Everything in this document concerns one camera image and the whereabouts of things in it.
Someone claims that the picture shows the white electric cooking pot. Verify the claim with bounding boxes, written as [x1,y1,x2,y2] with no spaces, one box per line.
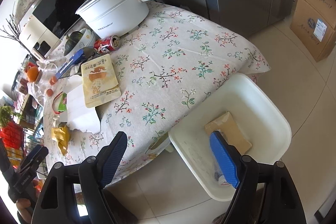
[76,0,206,37]

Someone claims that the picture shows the green leafy vegetables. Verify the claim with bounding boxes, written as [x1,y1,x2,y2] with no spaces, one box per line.
[0,106,19,128]

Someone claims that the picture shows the white tissue paper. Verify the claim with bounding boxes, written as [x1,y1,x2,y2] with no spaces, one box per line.
[64,76,101,134]

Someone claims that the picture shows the red plastic bag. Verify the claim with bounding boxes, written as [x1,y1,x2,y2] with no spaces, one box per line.
[0,126,22,149]

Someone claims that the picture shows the dry twig bundle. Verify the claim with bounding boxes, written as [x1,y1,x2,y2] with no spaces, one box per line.
[0,15,25,49]

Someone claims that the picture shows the brown cardboard piece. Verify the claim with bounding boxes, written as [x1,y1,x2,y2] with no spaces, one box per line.
[205,112,252,155]

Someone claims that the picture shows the black wire rack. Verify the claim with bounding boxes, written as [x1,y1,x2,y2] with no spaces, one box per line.
[0,93,46,180]

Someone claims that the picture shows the floral tablecloth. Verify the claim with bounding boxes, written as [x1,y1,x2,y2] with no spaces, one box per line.
[28,1,271,182]

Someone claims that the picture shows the person's left hand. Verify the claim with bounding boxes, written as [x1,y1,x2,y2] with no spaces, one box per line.
[15,198,35,224]

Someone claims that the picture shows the beige food pouch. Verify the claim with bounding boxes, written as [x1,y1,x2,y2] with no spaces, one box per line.
[81,54,122,108]

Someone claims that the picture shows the blue box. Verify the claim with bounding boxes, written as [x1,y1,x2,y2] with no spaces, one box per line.
[56,50,91,80]

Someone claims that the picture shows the red drink can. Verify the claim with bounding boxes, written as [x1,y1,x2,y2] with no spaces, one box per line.
[94,35,121,54]

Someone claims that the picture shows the green snack packet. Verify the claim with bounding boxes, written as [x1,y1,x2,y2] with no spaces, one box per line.
[52,91,69,112]

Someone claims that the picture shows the white plastic bin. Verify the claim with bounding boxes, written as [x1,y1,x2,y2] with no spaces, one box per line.
[168,74,292,201]

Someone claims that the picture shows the yellow wrapper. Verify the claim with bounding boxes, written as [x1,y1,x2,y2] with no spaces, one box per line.
[51,126,71,156]

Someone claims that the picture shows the dark green pumpkin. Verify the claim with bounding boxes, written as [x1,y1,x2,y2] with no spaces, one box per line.
[64,32,84,56]

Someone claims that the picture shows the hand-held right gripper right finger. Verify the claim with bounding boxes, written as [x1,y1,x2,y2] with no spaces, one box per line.
[209,130,307,224]

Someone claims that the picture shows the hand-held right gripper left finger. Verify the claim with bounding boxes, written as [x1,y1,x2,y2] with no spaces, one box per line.
[31,131,139,224]

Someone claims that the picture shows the white ceramic bowl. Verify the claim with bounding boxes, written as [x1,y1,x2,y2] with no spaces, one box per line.
[83,30,96,49]
[77,28,93,46]

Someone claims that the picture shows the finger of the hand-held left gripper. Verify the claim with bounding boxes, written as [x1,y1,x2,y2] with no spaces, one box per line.
[17,157,47,175]
[27,145,49,162]

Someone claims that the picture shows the large orange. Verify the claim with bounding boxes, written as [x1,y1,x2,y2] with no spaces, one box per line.
[26,67,40,83]

